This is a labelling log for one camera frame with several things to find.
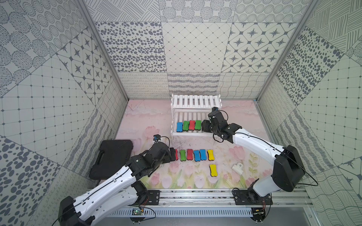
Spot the white slatted wooden shelf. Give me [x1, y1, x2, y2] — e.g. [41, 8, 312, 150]
[171, 94, 222, 142]

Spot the small white box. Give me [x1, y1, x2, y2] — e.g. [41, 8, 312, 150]
[232, 162, 244, 175]

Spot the yellow eraser shelf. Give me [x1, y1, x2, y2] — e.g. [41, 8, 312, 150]
[207, 149, 215, 161]
[209, 164, 218, 177]

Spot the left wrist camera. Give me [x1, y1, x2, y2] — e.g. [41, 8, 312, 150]
[153, 134, 161, 142]

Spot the blue eraser shelf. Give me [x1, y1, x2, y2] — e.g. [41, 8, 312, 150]
[193, 150, 201, 162]
[199, 149, 207, 161]
[176, 122, 183, 132]

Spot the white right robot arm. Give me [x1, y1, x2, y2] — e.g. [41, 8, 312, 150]
[201, 107, 305, 202]

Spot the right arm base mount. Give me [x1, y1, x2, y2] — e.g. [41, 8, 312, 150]
[232, 188, 273, 205]

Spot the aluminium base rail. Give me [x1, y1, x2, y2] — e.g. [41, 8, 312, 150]
[107, 188, 315, 222]

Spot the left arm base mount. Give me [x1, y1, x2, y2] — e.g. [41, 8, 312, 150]
[135, 190, 160, 206]

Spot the green eraser shelf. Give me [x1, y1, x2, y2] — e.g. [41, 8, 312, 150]
[180, 150, 187, 162]
[195, 120, 202, 131]
[183, 121, 189, 131]

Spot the black plastic case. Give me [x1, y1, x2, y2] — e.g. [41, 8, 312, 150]
[89, 139, 133, 180]

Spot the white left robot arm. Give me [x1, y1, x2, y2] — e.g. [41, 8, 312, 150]
[56, 141, 176, 226]

